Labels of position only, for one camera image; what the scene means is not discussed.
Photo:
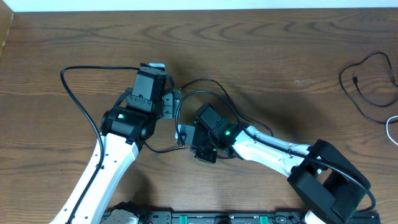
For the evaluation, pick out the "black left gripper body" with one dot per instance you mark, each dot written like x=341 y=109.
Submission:
x=167 y=109

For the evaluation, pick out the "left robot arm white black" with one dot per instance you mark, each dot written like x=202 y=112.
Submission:
x=123 y=131

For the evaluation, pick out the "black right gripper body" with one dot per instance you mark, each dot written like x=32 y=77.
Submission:
x=208 y=150

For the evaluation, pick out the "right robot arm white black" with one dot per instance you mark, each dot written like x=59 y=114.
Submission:
x=328 y=184

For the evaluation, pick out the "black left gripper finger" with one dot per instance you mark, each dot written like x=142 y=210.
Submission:
x=177 y=95
x=175 y=107

